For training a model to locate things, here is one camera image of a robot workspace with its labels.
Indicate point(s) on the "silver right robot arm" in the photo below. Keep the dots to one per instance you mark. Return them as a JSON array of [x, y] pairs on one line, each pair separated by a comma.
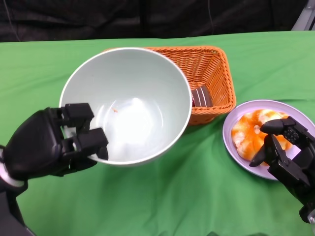
[[312, 217]]

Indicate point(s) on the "oblong twisted bread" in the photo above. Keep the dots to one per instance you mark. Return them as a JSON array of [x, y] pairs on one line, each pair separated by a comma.
[[283, 143]]

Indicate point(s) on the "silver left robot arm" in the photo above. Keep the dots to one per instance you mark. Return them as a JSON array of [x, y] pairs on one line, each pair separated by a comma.
[[7, 179]]

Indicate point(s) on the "grey metal frame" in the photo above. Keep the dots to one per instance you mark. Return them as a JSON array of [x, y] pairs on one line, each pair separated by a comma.
[[305, 17]]

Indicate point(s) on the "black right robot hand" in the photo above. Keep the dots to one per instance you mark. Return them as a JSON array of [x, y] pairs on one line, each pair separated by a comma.
[[300, 167]]

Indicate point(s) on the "pale grey bowl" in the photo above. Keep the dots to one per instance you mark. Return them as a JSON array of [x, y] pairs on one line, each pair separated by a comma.
[[137, 98]]

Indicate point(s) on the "orange wicker basket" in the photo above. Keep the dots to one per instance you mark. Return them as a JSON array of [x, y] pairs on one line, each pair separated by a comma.
[[209, 68]]

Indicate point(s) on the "chocolate cake slice with cherry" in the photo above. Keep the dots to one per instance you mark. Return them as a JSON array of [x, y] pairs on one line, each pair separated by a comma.
[[203, 97]]

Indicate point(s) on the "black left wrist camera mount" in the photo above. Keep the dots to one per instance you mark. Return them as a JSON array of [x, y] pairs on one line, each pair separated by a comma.
[[9, 211]]

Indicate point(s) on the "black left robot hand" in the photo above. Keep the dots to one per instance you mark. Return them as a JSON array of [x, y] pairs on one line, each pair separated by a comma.
[[37, 142]]

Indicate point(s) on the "black backdrop cloth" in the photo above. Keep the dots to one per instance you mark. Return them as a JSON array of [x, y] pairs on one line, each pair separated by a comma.
[[147, 19]]

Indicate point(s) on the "white lavender plate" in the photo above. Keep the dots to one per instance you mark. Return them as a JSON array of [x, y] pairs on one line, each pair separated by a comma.
[[229, 130]]

